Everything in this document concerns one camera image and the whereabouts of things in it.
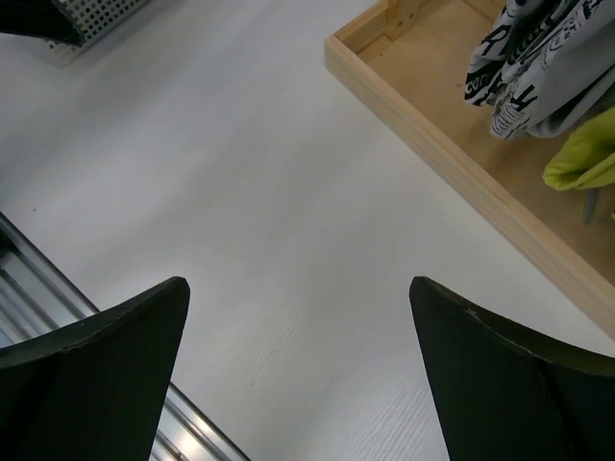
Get wooden clothes rack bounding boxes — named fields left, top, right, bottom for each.
left=324, top=0, right=614, bottom=334

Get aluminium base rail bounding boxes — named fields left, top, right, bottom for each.
left=1, top=215, right=249, bottom=461

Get lime green trousers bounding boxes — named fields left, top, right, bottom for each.
left=543, top=108, right=614, bottom=191

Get white perforated basket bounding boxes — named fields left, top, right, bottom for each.
left=0, top=0, right=154, bottom=68

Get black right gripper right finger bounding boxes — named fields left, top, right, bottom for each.
left=409, top=277, right=614, bottom=460

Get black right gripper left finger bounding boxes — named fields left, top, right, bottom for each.
left=1, top=277, right=190, bottom=460

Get newspaper print trousers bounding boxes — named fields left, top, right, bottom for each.
left=464, top=1, right=614, bottom=139

